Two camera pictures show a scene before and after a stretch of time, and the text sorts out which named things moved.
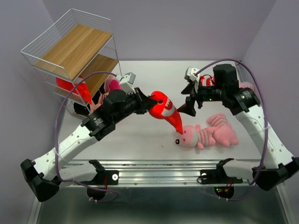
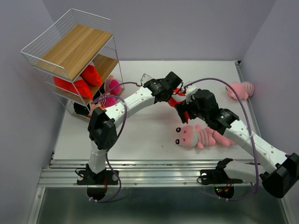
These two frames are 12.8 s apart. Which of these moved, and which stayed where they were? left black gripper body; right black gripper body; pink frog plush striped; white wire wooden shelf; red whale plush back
Moved: right black gripper body; left black gripper body; red whale plush back
Stayed: white wire wooden shelf; pink frog plush striped
